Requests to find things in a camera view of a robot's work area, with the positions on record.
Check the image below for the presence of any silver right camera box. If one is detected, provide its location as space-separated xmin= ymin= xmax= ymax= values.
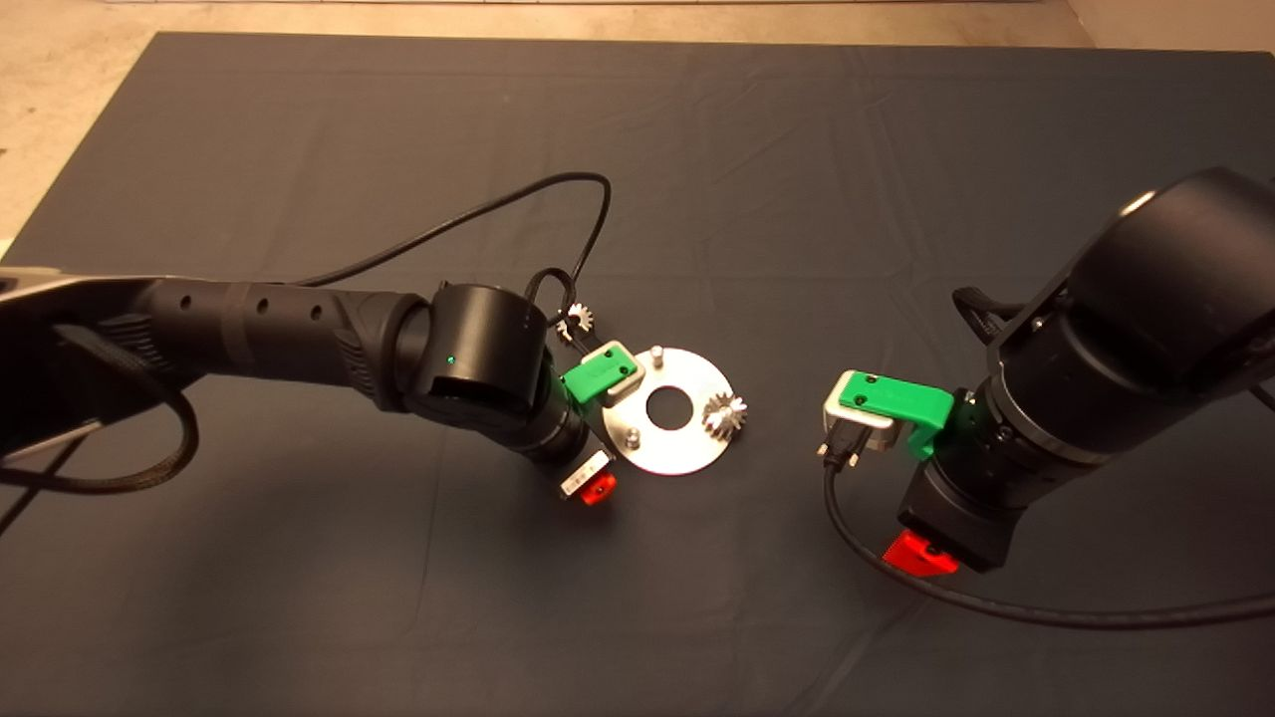
xmin=822 ymin=370 xmax=897 ymax=454

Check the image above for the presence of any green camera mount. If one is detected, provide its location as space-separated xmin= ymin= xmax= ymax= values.
xmin=561 ymin=341 xmax=638 ymax=406
xmin=835 ymin=373 xmax=957 ymax=459

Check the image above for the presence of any green right camera mount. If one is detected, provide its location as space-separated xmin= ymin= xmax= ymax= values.
xmin=835 ymin=373 xmax=957 ymax=459

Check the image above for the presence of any round metal carrier plate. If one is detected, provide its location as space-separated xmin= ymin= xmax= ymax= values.
xmin=604 ymin=347 xmax=735 ymax=476

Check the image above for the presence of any black left camera cable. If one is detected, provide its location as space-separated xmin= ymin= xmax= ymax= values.
xmin=294 ymin=172 xmax=613 ymax=345

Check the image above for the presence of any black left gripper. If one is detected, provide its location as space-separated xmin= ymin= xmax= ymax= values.
xmin=553 ymin=428 xmax=618 ymax=507

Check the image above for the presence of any green left camera mount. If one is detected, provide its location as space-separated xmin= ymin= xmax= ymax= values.
xmin=561 ymin=341 xmax=638 ymax=406

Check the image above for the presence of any braided black left arm cable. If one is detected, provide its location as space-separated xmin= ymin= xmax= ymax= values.
xmin=0 ymin=324 xmax=200 ymax=496

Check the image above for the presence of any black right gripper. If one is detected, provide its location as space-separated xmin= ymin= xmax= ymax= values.
xmin=883 ymin=460 xmax=1012 ymax=579

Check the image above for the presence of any dark grey table cloth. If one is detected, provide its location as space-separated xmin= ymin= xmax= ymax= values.
xmin=0 ymin=30 xmax=1275 ymax=717

